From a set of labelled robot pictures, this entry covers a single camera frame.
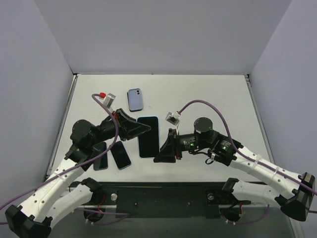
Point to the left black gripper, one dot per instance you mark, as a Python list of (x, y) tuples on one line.
[(121, 124)]

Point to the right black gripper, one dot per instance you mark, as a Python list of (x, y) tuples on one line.
[(175, 146)]

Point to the lilac phone case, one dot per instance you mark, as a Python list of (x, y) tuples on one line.
[(135, 101)]

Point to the black phone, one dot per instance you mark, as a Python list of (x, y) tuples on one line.
[(102, 162)]

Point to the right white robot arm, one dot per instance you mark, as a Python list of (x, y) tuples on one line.
[(289, 191)]

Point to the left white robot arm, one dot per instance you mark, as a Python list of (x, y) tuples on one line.
[(36, 216)]

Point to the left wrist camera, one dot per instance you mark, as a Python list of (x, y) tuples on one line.
[(108, 100)]

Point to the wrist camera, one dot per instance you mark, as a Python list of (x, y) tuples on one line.
[(108, 100), (173, 118)]

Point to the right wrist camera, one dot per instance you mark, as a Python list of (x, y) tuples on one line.
[(173, 118)]

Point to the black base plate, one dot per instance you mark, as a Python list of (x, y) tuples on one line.
[(166, 199)]

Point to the aluminium rail frame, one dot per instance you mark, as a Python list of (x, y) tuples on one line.
[(162, 94)]

